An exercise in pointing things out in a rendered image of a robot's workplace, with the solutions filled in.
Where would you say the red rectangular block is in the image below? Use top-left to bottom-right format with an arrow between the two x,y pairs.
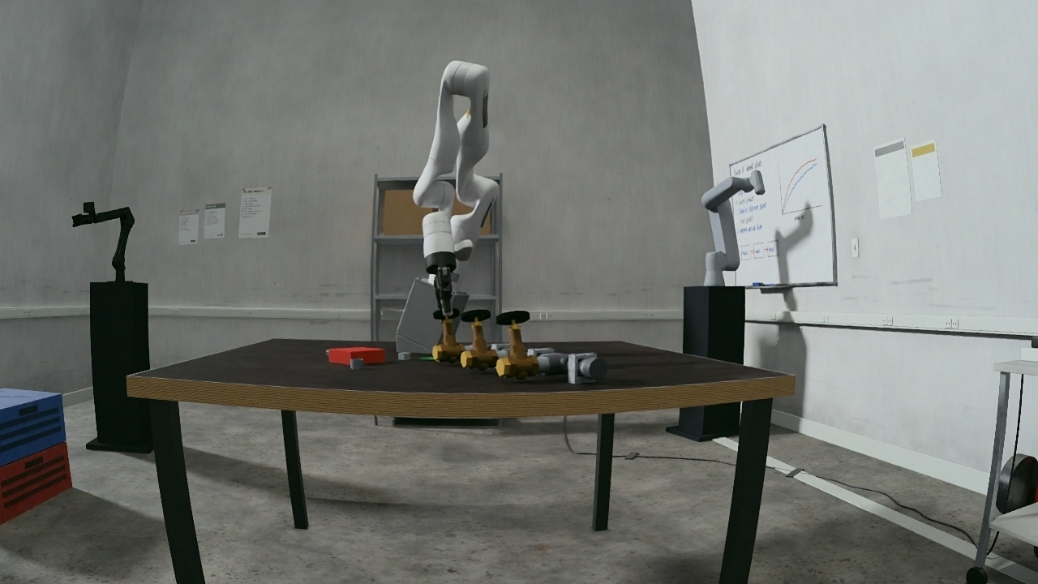
329,347 -> 385,364

